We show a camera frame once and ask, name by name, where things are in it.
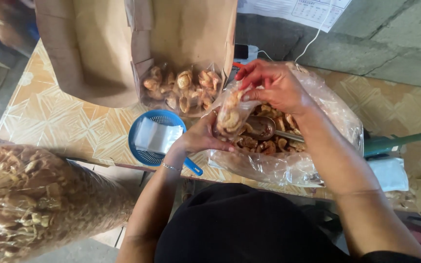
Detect person's right hand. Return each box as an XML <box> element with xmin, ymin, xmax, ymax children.
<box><xmin>234</xmin><ymin>59</ymin><xmax>318</xmax><ymax>118</ymax></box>

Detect person's left hand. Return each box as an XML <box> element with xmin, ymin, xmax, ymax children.
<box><xmin>170</xmin><ymin>109</ymin><xmax>235</xmax><ymax>163</ymax></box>

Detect small clear bag of pork rinds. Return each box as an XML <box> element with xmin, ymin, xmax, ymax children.
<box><xmin>213</xmin><ymin>85</ymin><xmax>267</xmax><ymax>141</ymax></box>

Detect stack of empty clear bags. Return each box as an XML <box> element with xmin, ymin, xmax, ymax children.
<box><xmin>134</xmin><ymin>117</ymin><xmax>184</xmax><ymax>155</ymax></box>

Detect metal serving spoon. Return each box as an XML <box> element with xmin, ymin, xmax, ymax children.
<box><xmin>245</xmin><ymin>116</ymin><xmax>306</xmax><ymax>144</ymax></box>

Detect blue plastic strainer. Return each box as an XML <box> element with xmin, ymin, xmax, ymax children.
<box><xmin>128</xmin><ymin>110</ymin><xmax>204</xmax><ymax>177</ymax></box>

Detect packed pork rind packets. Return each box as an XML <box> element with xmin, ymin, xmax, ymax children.
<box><xmin>139</xmin><ymin>62</ymin><xmax>224</xmax><ymax>118</ymax></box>

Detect heap of loose pork rinds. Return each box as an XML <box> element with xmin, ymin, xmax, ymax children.
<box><xmin>232</xmin><ymin>104</ymin><xmax>308</xmax><ymax>156</ymax></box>

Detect black phone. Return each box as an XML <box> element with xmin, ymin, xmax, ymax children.
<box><xmin>234</xmin><ymin>44</ymin><xmax>250</xmax><ymax>60</ymax></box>

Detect large clear plastic bag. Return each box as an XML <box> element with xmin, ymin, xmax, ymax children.
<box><xmin>205</xmin><ymin>61</ymin><xmax>364</xmax><ymax>188</ymax></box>

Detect white paper calendar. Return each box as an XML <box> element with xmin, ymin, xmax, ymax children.
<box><xmin>236</xmin><ymin>0</ymin><xmax>352</xmax><ymax>34</ymax></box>

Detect person's black clothing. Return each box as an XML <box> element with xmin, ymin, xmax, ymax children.
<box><xmin>154</xmin><ymin>183</ymin><xmax>421</xmax><ymax>263</ymax></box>

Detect green bag sealer machine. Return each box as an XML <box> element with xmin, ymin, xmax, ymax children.
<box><xmin>363</xmin><ymin>126</ymin><xmax>421</xmax><ymax>159</ymax></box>

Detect brown paper bag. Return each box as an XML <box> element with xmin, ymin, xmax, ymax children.
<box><xmin>34</xmin><ymin>0</ymin><xmax>239</xmax><ymax>118</ymax></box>

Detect white plastic bag bundle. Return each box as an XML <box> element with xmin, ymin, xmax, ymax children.
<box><xmin>367</xmin><ymin>157</ymin><xmax>410</xmax><ymax>193</ymax></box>

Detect big clear sack of pork rinds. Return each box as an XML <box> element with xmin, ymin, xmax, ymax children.
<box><xmin>0</xmin><ymin>143</ymin><xmax>139</xmax><ymax>263</ymax></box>

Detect silver bracelet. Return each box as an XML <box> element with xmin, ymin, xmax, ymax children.
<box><xmin>161</xmin><ymin>160</ymin><xmax>183</xmax><ymax>172</ymax></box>

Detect white cable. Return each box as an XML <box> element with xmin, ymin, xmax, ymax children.
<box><xmin>257</xmin><ymin>0</ymin><xmax>335</xmax><ymax>63</ymax></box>

